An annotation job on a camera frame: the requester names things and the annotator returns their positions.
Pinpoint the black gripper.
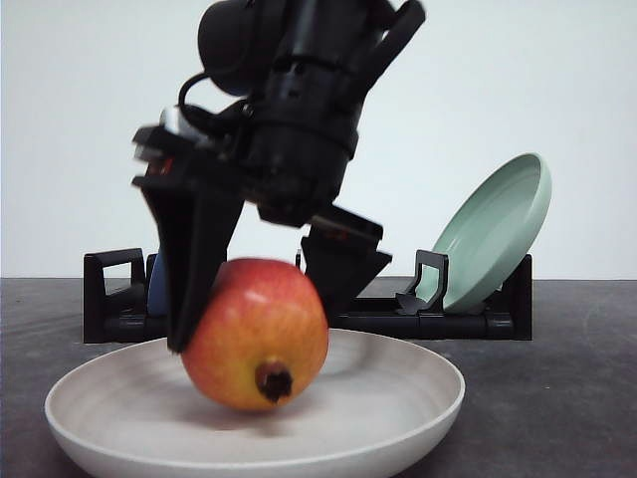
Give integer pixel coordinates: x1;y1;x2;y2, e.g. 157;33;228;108
134;52;393;353

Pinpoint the black cable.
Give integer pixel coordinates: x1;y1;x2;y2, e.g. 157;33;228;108
178;72;210;107

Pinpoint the green plate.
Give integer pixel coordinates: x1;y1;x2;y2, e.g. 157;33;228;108
420;153;552;315

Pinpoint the black plate rack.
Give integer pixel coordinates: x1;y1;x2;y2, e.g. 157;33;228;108
83;248;533;344

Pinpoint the white plate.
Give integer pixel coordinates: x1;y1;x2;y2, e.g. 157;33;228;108
45;330;465;478

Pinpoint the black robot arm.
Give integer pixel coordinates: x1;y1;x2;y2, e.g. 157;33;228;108
133;0;425;352

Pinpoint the blue plate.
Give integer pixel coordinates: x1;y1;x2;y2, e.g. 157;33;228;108
147;253;167;317

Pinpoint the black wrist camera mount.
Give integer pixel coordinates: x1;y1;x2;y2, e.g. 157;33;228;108
132;101;250;184

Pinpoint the red yellow pomegranate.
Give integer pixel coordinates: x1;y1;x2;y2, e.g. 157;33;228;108
181;259;329;411

